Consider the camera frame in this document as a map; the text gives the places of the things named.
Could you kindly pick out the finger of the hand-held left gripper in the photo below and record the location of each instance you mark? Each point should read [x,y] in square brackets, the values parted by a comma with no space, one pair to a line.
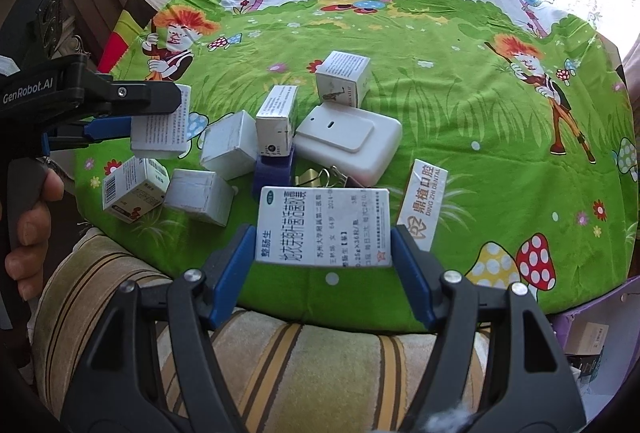
[140,95]
[107,129]

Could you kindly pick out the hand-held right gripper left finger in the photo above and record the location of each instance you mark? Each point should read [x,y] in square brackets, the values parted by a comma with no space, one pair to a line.
[232,273]

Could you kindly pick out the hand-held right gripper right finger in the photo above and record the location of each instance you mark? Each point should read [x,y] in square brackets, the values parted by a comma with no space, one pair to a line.
[412,273]

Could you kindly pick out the white box with text panel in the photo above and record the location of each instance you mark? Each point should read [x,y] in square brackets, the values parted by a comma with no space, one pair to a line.
[160,133]

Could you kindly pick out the long white box red logo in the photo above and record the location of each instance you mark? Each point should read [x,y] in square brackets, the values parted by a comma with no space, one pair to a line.
[422,208]

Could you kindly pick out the white box with large barcode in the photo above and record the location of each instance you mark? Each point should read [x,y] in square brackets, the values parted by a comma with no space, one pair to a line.
[132,190]

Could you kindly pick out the plain white box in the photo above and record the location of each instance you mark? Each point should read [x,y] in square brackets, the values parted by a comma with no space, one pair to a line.
[227,145]
[197,198]

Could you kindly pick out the white medicine box blue text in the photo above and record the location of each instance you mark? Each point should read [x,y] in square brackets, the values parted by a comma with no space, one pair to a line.
[325,223]

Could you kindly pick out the black binder clip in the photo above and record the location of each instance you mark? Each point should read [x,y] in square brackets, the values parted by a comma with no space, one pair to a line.
[337,178]

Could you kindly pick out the small white box dark dot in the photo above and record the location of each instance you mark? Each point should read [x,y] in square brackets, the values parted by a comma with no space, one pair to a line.
[275,123]

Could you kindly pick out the purple cardboard box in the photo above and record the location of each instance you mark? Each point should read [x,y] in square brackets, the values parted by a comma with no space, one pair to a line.
[622,338]

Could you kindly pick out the person's left hand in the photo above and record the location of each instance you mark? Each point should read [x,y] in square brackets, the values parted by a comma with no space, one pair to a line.
[32,253]

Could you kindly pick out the blue plastic stand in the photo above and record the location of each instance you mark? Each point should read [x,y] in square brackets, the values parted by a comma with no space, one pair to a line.
[272,170]

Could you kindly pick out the striped cushion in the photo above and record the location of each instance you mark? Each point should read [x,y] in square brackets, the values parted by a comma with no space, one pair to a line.
[300,363]

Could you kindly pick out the gold binder clip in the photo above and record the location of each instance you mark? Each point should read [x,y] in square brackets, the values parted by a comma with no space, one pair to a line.
[310,178]

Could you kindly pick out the white flat plastic device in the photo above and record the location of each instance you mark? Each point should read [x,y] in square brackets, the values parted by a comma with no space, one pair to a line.
[350,138]

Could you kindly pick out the green cartoon printed bedsheet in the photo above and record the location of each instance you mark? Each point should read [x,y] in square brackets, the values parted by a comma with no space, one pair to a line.
[450,113]

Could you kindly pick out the cream cardboard box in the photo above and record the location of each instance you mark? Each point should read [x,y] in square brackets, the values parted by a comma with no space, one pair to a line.
[587,338]

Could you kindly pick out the white cube box with figure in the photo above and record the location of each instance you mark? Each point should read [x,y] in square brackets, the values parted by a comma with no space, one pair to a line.
[342,78]

